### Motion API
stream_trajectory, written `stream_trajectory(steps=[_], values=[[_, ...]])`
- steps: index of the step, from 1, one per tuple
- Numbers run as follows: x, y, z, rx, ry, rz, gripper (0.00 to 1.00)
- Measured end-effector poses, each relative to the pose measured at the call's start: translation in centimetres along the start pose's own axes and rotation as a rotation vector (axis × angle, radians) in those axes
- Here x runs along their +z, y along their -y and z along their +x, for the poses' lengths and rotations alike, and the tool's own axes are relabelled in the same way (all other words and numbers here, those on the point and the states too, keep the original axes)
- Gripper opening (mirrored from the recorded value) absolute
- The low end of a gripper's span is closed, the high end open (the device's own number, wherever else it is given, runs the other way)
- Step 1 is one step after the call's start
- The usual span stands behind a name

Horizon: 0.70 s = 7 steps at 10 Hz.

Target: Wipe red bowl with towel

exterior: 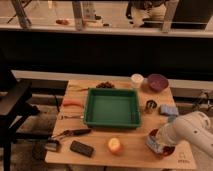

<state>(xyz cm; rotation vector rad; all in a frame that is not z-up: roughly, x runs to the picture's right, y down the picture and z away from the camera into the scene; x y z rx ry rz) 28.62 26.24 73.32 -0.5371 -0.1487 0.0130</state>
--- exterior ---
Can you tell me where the blue white towel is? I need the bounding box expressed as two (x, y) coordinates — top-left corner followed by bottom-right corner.
(146, 135), (163, 154)

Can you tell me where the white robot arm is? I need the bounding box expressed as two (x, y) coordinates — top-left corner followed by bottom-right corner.
(156, 111), (213, 158)

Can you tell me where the purple bowl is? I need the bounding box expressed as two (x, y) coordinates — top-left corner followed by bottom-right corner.
(147, 74), (169, 92)

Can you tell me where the dark grapes bunch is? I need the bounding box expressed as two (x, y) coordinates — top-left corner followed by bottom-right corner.
(96, 81), (115, 88)

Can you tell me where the green plastic tray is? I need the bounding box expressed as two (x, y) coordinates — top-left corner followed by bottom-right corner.
(84, 88), (141, 129)

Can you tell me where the white cup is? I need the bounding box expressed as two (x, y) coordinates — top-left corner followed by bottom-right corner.
(131, 74), (144, 88)

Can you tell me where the orange carrot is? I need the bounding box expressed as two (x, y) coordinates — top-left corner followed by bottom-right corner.
(62, 99), (83, 107)

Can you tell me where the metal cup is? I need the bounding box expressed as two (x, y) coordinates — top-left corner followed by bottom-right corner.
(145, 100), (157, 114)

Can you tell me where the orange fruit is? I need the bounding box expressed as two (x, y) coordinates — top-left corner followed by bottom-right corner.
(107, 138), (122, 155)

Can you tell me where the blue sponge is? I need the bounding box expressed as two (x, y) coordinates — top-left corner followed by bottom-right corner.
(160, 105), (179, 116)

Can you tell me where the black rectangular block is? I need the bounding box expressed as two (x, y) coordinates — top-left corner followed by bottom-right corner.
(70, 141), (94, 157)

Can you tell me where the small black silver tool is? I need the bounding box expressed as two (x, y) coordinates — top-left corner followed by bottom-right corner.
(45, 140), (60, 152)

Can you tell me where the black chair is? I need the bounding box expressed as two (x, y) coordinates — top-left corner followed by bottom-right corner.
(0, 67), (39, 171)

